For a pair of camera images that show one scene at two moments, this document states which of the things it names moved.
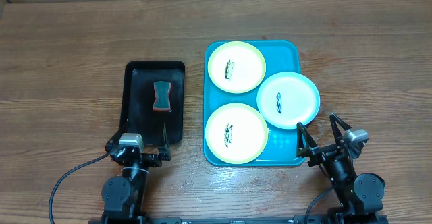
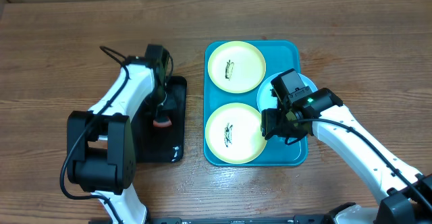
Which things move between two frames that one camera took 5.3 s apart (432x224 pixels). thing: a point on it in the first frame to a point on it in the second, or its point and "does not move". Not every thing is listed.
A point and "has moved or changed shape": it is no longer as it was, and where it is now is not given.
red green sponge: [162, 92] has moved or changed shape
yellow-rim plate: [237, 67] does not move
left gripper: [155, 160] to [154, 112]
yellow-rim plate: [236, 133] does not move
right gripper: [320, 152] to [271, 127]
